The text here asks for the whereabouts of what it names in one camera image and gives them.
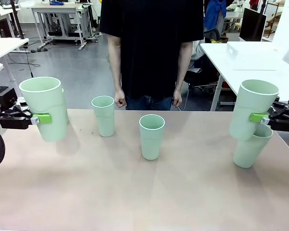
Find black stand pole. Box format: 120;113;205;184
11;0;25;39

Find black office chair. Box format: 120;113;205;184
184;28;222;97

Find person's black t-shirt torso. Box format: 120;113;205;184
98;0;205;99

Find black computer monitor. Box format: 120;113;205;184
239;7;267;42

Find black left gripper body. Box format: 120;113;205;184
0;88;18;118

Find wooden chair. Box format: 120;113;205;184
264;7;283;39

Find white desk with grey frame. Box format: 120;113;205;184
30;3;92;51

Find person's left hand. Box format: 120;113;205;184
172;89;183;107

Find person's blue jeans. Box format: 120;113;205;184
125;95;178;111

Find black floor cable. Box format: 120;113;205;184
8;49;41;78

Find pale green plastic cup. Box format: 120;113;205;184
229;79;279;142
139;114;166;161
233;124;274;168
18;77;68;142
91;95;116;138
61;88;70;125

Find white side table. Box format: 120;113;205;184
199;41;289;112

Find person's right forearm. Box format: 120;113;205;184
107;36;125;93

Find person's right hand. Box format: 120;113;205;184
114;89;128;108

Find white plastic storage basket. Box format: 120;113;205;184
225;41;279;71

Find bystander in blue jacket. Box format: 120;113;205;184
203;0;227;32

